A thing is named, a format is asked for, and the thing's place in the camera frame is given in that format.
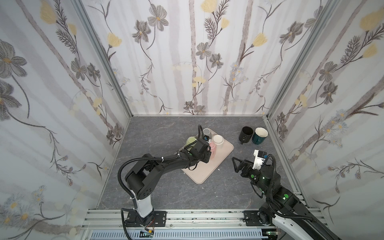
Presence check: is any pink mug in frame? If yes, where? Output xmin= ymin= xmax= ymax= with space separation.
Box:
xmin=209 ymin=141 xmax=217 ymax=159

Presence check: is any cream white mug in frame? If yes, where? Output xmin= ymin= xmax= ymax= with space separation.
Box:
xmin=212 ymin=135 xmax=225 ymax=149

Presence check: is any black mug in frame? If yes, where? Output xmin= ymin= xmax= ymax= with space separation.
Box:
xmin=239 ymin=126 xmax=254 ymax=145

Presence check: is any dark teal mug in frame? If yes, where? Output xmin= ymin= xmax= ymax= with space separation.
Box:
xmin=252 ymin=127 xmax=269 ymax=145

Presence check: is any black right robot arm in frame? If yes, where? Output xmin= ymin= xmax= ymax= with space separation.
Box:
xmin=232 ymin=154 xmax=340 ymax=240

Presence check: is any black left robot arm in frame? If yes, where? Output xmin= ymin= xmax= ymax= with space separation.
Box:
xmin=118 ymin=125 xmax=212 ymax=227

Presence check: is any light green mug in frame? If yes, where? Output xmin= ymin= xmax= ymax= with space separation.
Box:
xmin=185 ymin=137 xmax=197 ymax=150

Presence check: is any grey mug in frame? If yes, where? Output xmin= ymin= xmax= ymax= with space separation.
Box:
xmin=203 ymin=128 xmax=212 ymax=139

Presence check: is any beige plastic tray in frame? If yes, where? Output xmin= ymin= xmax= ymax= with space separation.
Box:
xmin=182 ymin=139 xmax=234 ymax=185

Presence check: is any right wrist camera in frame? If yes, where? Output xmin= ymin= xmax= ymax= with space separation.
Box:
xmin=253 ymin=150 xmax=267 ymax=170

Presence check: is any white perforated cable duct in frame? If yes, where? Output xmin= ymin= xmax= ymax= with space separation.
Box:
xmin=89 ymin=228 xmax=269 ymax=240

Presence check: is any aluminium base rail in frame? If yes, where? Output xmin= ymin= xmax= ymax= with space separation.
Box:
xmin=77 ymin=191 xmax=331 ymax=240

